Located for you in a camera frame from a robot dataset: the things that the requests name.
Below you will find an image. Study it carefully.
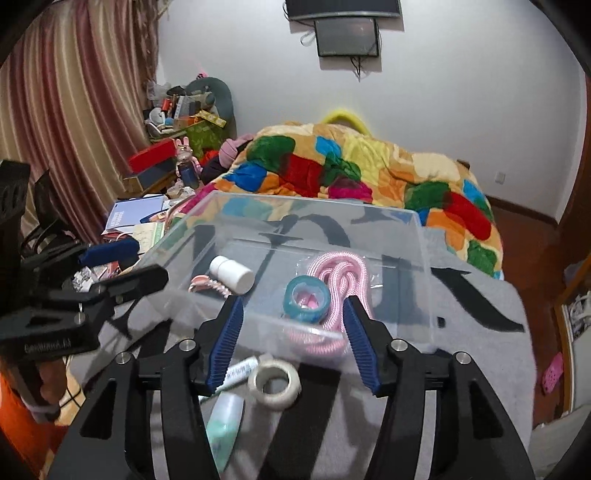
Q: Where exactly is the striped pink curtain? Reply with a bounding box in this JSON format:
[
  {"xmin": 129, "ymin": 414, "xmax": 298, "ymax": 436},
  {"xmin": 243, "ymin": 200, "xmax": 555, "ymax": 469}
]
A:
[{"xmin": 0, "ymin": 0, "xmax": 162, "ymax": 243}]

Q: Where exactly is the white pill bottle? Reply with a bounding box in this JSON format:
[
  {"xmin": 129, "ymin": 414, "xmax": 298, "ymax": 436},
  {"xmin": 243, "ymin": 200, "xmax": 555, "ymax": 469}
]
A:
[{"xmin": 210, "ymin": 255, "xmax": 256, "ymax": 295}]

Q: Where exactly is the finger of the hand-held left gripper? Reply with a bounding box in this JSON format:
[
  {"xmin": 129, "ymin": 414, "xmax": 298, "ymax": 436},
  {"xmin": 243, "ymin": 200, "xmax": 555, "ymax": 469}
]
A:
[
  {"xmin": 78, "ymin": 265, "xmax": 170, "ymax": 319},
  {"xmin": 21, "ymin": 237, "xmax": 140, "ymax": 280}
]

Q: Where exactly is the person's left forearm orange sleeve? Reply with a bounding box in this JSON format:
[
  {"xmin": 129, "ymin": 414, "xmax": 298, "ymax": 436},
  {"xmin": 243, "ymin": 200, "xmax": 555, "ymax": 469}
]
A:
[{"xmin": 0, "ymin": 371, "xmax": 70, "ymax": 467}]

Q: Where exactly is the black chair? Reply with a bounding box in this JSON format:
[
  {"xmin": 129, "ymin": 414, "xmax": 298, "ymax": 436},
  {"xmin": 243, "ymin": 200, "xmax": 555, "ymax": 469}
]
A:
[{"xmin": 21, "ymin": 168, "xmax": 90, "ymax": 257}]

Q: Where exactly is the pink rabbit toy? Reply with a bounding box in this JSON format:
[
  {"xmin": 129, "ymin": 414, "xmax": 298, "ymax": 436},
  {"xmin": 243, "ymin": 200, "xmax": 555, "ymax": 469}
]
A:
[{"xmin": 175, "ymin": 137, "xmax": 200, "ymax": 168}]

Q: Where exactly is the blue booklet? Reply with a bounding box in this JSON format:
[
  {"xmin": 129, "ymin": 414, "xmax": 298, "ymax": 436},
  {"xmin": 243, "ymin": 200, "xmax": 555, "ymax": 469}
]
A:
[{"xmin": 105, "ymin": 196, "xmax": 170, "ymax": 232}]

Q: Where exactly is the blue bottle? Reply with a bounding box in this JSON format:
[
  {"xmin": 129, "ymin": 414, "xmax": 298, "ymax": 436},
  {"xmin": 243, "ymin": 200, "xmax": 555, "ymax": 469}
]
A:
[{"xmin": 178, "ymin": 159, "xmax": 202, "ymax": 190}]

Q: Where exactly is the person's left hand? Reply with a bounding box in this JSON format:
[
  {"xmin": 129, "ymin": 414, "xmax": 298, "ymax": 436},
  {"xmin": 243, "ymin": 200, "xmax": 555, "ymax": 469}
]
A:
[{"xmin": 39, "ymin": 360, "xmax": 66, "ymax": 408}]

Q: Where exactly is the white labelled marker pen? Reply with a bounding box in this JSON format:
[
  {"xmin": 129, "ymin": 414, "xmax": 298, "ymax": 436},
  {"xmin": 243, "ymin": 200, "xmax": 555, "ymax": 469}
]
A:
[{"xmin": 223, "ymin": 357, "xmax": 260, "ymax": 394}]

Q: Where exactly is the pink rope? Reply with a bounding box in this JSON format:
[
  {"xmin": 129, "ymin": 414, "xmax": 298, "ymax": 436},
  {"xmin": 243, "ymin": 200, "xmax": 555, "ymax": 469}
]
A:
[{"xmin": 287, "ymin": 251, "xmax": 370, "ymax": 357}]

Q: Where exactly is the clear plastic storage box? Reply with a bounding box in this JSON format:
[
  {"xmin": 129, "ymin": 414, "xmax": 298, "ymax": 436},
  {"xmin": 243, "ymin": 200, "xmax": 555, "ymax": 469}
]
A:
[{"xmin": 129, "ymin": 191, "xmax": 438, "ymax": 357}]

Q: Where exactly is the light green tube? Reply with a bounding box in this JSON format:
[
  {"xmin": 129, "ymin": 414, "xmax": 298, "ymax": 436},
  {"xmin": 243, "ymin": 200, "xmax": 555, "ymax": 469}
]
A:
[{"xmin": 204, "ymin": 392, "xmax": 245, "ymax": 472}]

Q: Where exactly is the wooden shelf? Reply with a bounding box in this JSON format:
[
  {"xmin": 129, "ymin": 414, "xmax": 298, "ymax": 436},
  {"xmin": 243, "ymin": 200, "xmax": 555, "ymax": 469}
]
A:
[{"xmin": 553, "ymin": 258, "xmax": 591, "ymax": 418}]

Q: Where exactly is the red box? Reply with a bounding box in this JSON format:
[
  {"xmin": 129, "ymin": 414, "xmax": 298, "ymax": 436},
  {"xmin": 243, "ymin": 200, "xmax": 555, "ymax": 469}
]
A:
[{"xmin": 128, "ymin": 138, "xmax": 178, "ymax": 173}]

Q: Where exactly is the blue tape roll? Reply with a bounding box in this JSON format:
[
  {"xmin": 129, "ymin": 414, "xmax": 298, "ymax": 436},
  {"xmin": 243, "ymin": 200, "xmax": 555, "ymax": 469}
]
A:
[{"xmin": 283, "ymin": 276, "xmax": 329, "ymax": 322}]

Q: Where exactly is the dark blue box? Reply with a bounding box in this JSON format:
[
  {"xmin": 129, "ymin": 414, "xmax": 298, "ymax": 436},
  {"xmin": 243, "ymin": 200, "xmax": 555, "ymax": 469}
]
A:
[{"xmin": 137, "ymin": 161, "xmax": 179, "ymax": 191}]

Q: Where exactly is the pink knitted hat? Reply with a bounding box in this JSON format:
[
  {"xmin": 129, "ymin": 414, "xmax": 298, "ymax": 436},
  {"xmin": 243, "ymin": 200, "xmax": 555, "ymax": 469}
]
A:
[{"xmin": 219, "ymin": 134, "xmax": 256, "ymax": 168}]

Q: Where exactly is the black wall television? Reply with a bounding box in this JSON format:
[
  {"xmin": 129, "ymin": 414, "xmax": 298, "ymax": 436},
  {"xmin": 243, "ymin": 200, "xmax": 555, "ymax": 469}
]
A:
[{"xmin": 284, "ymin": 0, "xmax": 402, "ymax": 22}]

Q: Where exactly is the small black wall screen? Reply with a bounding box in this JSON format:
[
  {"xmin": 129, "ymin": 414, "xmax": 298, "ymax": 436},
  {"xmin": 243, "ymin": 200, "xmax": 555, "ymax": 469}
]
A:
[{"xmin": 314, "ymin": 18, "xmax": 380, "ymax": 58}]

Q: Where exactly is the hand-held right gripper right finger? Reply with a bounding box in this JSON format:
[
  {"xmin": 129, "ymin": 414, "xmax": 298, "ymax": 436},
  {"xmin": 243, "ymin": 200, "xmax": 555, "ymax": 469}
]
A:
[{"xmin": 342, "ymin": 295, "xmax": 536, "ymax": 480}]

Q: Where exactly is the pink white hair tie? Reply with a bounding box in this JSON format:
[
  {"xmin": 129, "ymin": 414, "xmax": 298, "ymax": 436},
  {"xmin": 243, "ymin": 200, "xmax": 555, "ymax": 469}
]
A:
[{"xmin": 188, "ymin": 274, "xmax": 232, "ymax": 299}]

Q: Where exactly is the green patterned box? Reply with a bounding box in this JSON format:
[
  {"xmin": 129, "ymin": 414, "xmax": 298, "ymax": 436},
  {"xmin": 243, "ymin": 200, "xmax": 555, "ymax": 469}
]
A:
[{"xmin": 185, "ymin": 120, "xmax": 223, "ymax": 158}]

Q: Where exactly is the grey padded chair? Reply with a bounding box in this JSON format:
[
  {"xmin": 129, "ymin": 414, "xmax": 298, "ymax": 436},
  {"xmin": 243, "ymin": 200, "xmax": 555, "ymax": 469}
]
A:
[{"xmin": 185, "ymin": 78, "xmax": 237, "ymax": 139}]

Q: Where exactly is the colourful patchwork quilt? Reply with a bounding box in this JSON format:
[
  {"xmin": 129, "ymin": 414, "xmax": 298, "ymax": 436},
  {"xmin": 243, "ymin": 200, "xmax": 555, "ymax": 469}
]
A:
[{"xmin": 178, "ymin": 121, "xmax": 505, "ymax": 280}]

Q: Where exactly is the white tape roll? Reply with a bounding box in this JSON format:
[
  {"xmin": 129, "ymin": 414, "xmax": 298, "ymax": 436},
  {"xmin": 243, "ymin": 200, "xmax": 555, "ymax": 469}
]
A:
[{"xmin": 248, "ymin": 354, "xmax": 301, "ymax": 409}]

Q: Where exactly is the pink clog shoe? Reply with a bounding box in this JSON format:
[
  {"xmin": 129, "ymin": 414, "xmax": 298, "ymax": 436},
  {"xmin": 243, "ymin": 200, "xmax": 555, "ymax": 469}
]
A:
[{"xmin": 541, "ymin": 353, "xmax": 565, "ymax": 394}]

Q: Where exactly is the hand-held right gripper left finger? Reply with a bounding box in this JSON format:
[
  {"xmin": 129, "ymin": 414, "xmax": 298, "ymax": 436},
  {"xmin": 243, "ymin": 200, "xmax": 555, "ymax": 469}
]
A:
[{"xmin": 46, "ymin": 296, "xmax": 245, "ymax": 480}]

